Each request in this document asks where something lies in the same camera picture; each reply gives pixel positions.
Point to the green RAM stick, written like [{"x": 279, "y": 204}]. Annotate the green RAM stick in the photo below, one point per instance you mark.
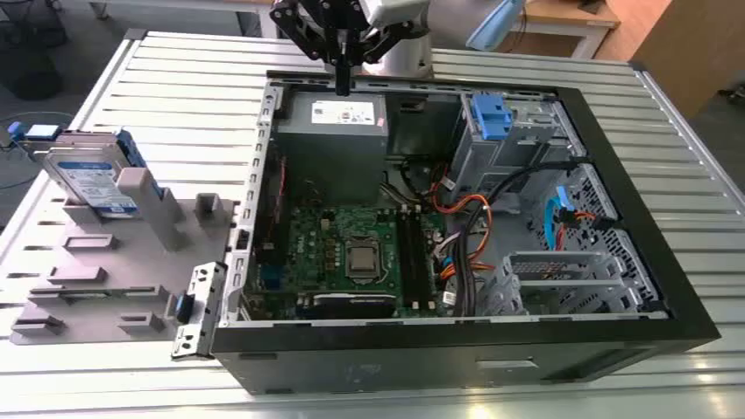
[{"x": 87, "y": 291}]

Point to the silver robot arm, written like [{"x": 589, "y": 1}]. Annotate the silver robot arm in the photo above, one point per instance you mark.
[{"x": 407, "y": 57}]

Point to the black bin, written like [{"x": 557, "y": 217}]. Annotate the black bin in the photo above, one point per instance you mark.
[{"x": 35, "y": 74}]

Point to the blue bracket latch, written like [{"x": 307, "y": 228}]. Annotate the blue bracket latch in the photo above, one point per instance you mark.
[{"x": 185, "y": 305}]

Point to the green motherboard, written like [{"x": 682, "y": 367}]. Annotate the green motherboard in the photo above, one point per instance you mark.
[{"x": 315, "y": 227}]

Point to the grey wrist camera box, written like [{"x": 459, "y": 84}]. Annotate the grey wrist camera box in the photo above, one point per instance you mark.
[{"x": 396, "y": 11}]

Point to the grey optical drive cage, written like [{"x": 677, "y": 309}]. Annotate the grey optical drive cage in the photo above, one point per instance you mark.
[{"x": 524, "y": 148}]

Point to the black graphics card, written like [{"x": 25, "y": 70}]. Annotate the black graphics card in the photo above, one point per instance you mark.
[{"x": 355, "y": 305}]

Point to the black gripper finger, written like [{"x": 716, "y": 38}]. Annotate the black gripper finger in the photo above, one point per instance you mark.
[
  {"x": 389, "y": 41},
  {"x": 303, "y": 35}
]

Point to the wooden cabinet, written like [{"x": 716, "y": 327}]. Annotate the wooden cabinet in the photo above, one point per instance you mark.
[{"x": 686, "y": 43}]

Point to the grey parts rack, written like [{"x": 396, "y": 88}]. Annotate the grey parts rack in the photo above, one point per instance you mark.
[{"x": 133, "y": 270}]

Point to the hard disk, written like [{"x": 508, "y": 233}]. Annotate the hard disk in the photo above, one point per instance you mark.
[{"x": 87, "y": 174}]

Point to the black RAM slot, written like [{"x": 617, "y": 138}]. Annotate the black RAM slot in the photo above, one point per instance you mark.
[
  {"x": 408, "y": 257},
  {"x": 423, "y": 257}
]

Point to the white table frame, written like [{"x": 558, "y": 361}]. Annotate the white table frame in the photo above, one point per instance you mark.
[{"x": 256, "y": 17}]

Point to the CPU socket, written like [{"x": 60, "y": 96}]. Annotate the CPU socket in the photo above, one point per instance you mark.
[{"x": 365, "y": 239}]

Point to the blue drive latch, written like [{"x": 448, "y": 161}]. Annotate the blue drive latch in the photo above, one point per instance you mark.
[{"x": 492, "y": 118}]

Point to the silver CPU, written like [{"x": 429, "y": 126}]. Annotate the silver CPU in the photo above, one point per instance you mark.
[{"x": 364, "y": 258}]

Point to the wooden desk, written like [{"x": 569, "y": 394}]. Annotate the wooden desk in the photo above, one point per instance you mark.
[{"x": 570, "y": 13}]

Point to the grey power supply unit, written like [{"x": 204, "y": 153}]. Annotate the grey power supply unit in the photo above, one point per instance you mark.
[{"x": 332, "y": 153}]

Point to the black PC case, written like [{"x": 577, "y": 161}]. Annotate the black PC case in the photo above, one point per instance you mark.
[{"x": 465, "y": 349}]

